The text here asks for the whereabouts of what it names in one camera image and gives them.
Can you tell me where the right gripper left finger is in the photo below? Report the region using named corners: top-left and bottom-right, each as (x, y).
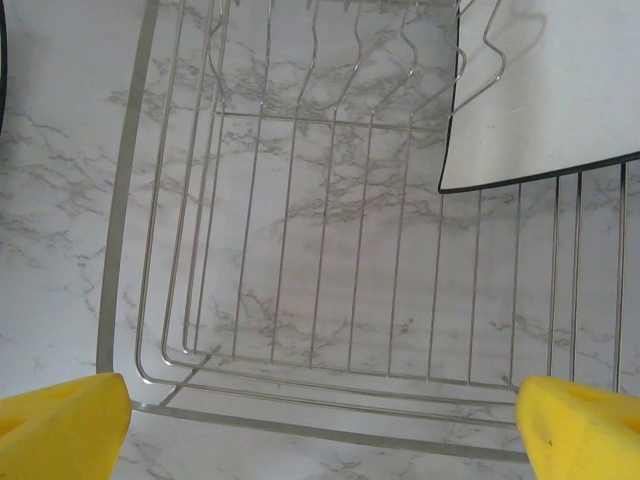
top-left (0, 372), bottom-right (132, 480)

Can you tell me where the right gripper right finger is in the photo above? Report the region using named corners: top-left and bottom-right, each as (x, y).
top-left (514, 376), bottom-right (640, 480)

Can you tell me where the square plate floral print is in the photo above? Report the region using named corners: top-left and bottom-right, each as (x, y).
top-left (437, 0), bottom-right (640, 196)

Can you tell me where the chrome wire dish rack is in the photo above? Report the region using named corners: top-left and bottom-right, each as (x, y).
top-left (94, 0), bottom-right (640, 461)

